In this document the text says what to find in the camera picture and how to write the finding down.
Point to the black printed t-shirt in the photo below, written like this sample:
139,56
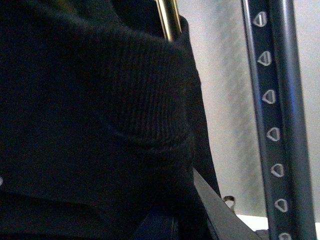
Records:
102,123

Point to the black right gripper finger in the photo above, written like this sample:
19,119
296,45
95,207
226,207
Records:
226,225

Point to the metal clothes hanger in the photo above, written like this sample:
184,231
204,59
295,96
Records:
169,18

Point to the grey metal drying rack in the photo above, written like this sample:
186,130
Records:
280,118

